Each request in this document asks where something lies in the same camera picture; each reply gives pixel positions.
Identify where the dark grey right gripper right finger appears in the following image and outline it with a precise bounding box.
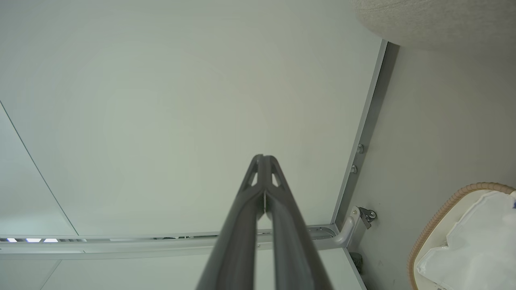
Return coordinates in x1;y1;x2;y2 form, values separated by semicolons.
264;155;334;290

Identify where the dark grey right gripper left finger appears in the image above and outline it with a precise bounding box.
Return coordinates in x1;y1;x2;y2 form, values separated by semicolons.
196;154;265;290

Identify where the wicker laundry basket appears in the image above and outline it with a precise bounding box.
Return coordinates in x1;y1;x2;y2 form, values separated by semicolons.
408;182;516;290

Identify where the white clothing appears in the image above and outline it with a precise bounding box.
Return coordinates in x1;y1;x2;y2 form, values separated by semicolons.
416;190;516;290

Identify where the grey partition foot with caster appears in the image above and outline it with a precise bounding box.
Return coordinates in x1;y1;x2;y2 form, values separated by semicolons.
307;206;378;249

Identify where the light grey fabric sofa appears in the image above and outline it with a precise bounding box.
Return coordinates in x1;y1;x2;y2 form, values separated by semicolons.
348;0;516;52

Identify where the grey partition bottom rail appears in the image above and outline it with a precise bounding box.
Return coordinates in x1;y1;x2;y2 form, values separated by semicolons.
331;39;400;227

